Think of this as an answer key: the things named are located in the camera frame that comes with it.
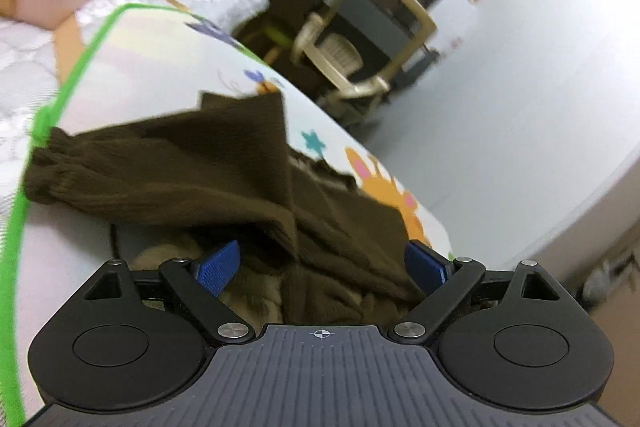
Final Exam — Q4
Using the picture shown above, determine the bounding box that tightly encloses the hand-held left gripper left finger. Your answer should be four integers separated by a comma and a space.
85, 241, 256, 343

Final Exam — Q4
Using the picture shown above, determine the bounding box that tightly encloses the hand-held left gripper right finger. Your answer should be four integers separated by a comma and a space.
391, 241, 573, 344

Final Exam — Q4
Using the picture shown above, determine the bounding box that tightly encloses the brown corduroy garment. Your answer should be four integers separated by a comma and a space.
22, 91, 428, 325

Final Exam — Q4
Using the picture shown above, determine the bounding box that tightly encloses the white wardrobe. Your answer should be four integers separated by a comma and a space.
370, 0, 640, 263

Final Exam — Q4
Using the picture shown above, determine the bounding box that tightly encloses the cartoon printed play mat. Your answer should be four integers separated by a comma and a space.
0, 2, 451, 427

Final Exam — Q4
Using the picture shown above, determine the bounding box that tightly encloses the beige office chair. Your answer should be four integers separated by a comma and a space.
290, 0, 441, 128

